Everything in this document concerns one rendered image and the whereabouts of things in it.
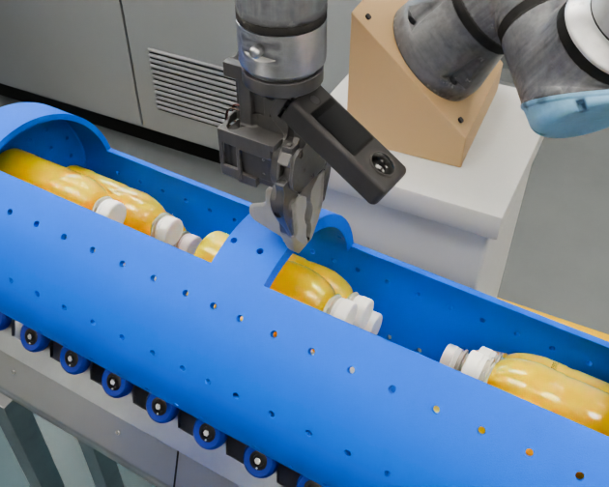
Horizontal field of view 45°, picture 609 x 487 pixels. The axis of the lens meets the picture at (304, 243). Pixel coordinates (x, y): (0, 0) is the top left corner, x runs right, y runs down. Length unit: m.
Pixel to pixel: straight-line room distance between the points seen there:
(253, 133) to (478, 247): 0.43
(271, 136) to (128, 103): 2.38
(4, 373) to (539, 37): 0.87
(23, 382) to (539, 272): 1.85
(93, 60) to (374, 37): 2.16
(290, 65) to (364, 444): 0.35
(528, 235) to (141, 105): 1.55
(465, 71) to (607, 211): 1.99
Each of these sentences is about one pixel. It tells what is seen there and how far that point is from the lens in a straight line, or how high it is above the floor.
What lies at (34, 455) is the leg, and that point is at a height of 0.45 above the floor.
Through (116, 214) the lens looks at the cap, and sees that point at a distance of 0.95.
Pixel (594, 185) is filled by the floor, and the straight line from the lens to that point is 3.04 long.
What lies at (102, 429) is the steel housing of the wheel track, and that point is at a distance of 1.08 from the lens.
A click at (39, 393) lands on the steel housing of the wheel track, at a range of 1.15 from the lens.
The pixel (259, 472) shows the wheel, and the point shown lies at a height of 0.96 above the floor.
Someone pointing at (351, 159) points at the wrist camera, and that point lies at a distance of 0.63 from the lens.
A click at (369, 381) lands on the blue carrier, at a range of 0.69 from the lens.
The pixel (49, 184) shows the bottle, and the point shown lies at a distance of 0.98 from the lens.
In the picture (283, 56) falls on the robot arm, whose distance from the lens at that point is 0.60.
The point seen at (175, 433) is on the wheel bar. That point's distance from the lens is 0.98.
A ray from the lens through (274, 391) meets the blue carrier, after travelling 0.73.
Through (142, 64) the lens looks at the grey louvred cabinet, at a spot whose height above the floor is 0.39.
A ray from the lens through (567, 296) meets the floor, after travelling 2.54.
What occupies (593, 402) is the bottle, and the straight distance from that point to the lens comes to 0.74.
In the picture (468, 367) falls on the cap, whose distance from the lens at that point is 0.75.
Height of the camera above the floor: 1.74
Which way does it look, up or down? 43 degrees down
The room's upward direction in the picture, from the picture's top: straight up
